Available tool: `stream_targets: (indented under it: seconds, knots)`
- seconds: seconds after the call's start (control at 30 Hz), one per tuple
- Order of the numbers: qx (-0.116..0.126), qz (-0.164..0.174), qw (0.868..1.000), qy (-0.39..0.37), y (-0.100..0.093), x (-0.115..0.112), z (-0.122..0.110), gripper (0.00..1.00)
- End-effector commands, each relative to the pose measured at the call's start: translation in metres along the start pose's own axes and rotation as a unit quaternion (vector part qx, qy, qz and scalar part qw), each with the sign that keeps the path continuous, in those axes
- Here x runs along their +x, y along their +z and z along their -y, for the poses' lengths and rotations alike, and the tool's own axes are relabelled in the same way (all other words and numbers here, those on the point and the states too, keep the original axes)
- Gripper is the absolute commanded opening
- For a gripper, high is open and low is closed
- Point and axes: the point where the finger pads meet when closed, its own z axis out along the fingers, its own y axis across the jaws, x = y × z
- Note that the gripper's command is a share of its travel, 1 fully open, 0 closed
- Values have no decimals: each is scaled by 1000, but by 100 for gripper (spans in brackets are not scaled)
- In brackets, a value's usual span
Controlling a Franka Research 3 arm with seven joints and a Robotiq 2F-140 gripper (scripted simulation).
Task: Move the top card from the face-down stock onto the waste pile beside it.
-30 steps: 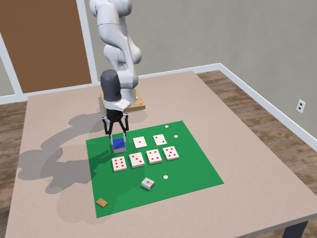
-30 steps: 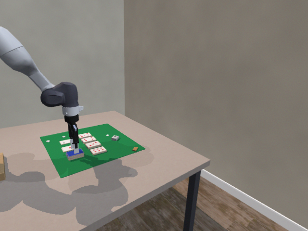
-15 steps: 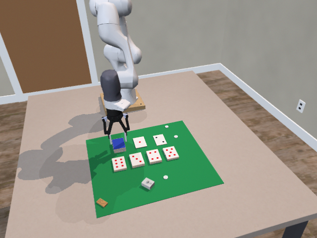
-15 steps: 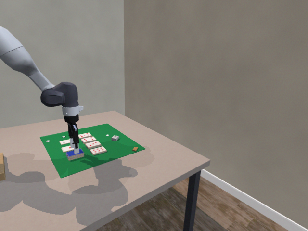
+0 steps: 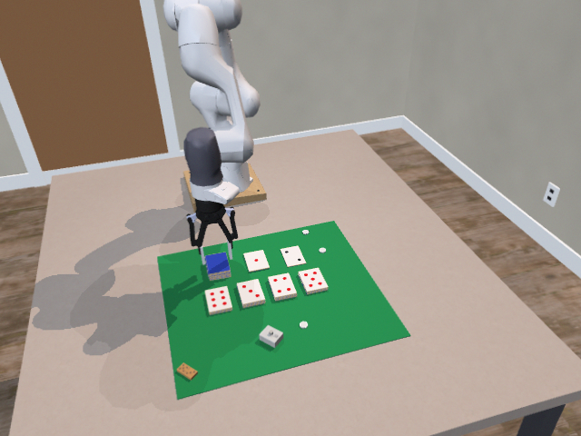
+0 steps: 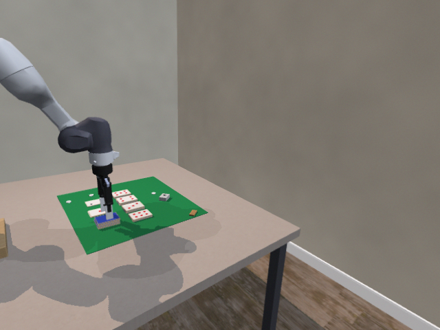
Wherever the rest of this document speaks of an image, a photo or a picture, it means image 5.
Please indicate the blue rectangular card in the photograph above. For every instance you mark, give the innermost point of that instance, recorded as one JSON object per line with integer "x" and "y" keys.
{"x": 217, "y": 263}

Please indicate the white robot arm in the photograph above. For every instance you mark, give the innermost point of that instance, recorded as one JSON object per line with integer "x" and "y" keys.
{"x": 207, "y": 56}

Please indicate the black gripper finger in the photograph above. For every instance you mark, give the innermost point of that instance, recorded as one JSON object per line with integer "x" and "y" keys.
{"x": 198, "y": 242}
{"x": 230, "y": 236}

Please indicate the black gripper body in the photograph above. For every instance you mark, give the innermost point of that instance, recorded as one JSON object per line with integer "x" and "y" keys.
{"x": 207, "y": 207}

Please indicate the white playing card with red pips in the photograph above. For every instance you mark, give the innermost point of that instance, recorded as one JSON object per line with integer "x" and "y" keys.
{"x": 313, "y": 280}
{"x": 256, "y": 261}
{"x": 218, "y": 299}
{"x": 282, "y": 285}
{"x": 250, "y": 291}

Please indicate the white card with black dots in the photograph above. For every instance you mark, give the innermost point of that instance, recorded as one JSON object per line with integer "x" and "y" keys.
{"x": 292, "y": 256}

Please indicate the green felt mat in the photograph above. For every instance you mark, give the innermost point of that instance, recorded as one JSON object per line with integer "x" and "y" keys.
{"x": 225, "y": 348}

